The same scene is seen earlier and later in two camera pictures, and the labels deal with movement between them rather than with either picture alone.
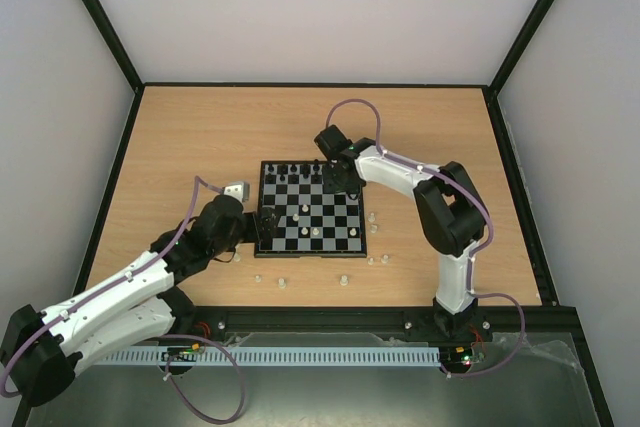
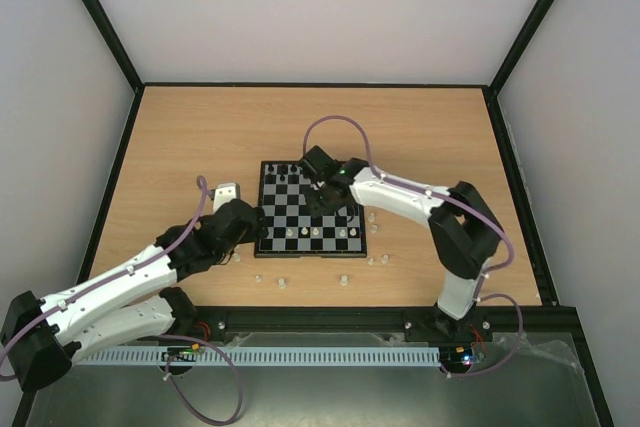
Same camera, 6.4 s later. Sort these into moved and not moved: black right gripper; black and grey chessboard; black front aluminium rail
Moved: black right gripper
Not moved: black and grey chessboard; black front aluminium rail
